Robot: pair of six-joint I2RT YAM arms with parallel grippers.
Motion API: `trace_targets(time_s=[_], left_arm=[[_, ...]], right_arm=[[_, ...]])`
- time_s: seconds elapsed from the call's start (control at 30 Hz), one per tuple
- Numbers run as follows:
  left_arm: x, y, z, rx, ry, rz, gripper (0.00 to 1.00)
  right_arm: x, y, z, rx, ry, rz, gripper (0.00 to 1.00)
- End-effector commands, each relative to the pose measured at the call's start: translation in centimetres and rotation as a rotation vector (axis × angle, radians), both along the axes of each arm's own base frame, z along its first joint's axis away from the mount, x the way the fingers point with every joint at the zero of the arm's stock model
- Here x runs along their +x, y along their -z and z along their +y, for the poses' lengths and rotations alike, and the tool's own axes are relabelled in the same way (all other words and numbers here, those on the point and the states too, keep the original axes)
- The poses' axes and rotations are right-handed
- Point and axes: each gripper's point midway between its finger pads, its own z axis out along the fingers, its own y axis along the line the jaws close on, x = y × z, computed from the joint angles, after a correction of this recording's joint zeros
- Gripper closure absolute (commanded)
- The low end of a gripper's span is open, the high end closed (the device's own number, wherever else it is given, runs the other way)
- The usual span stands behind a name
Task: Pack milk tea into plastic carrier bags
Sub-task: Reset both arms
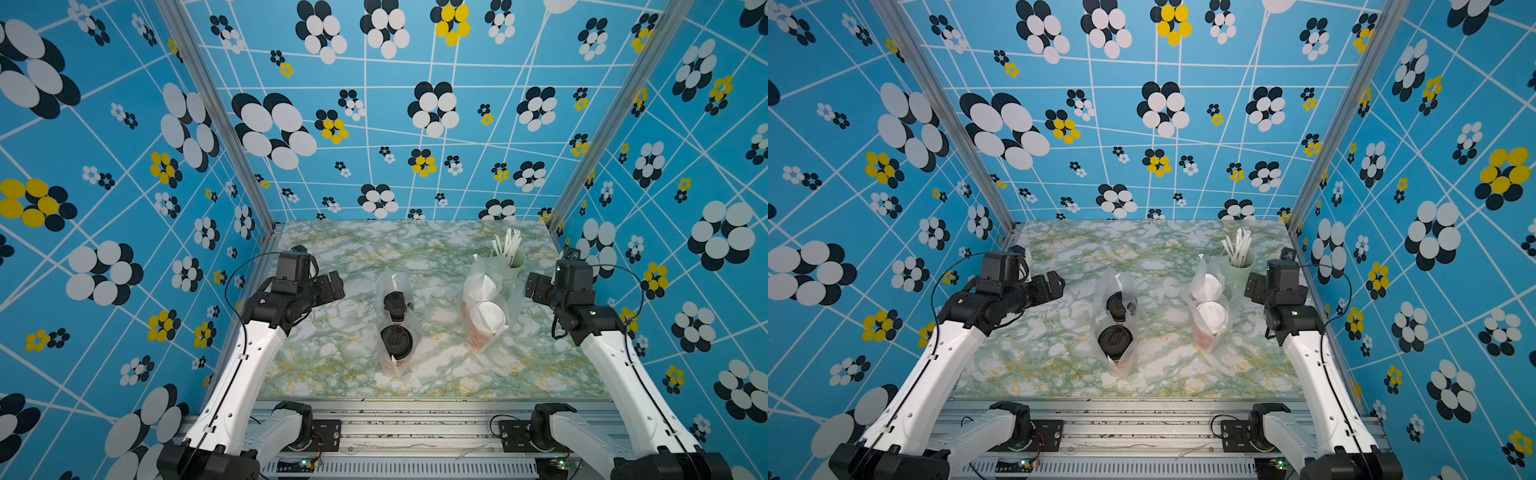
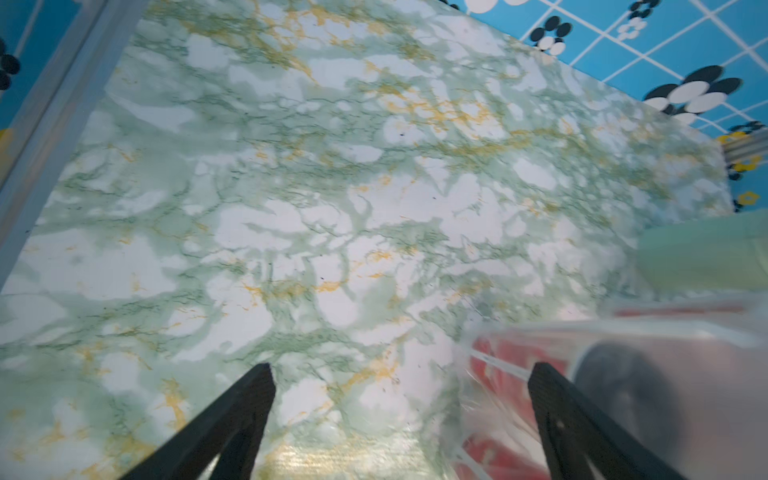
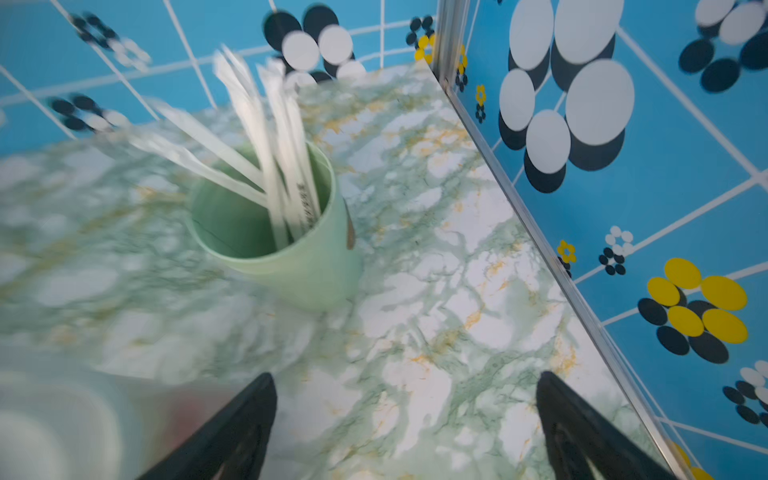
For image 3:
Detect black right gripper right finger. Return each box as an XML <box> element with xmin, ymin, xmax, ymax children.
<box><xmin>536</xmin><ymin>371</ymin><xmax>674</xmax><ymax>480</ymax></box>

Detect aluminium right corner post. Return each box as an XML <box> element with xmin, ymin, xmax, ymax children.
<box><xmin>432</xmin><ymin>0</ymin><xmax>470</xmax><ymax>91</ymax></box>

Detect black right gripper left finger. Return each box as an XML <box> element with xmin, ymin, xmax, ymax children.
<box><xmin>141</xmin><ymin>373</ymin><xmax>278</xmax><ymax>479</ymax></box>

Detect white paper straws bundle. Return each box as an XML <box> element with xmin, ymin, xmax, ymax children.
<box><xmin>131</xmin><ymin>46</ymin><xmax>321</xmax><ymax>249</ymax></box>

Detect green straw holder cup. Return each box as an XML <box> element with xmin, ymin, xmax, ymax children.
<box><xmin>187</xmin><ymin>140</ymin><xmax>363</xmax><ymax>312</ymax></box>

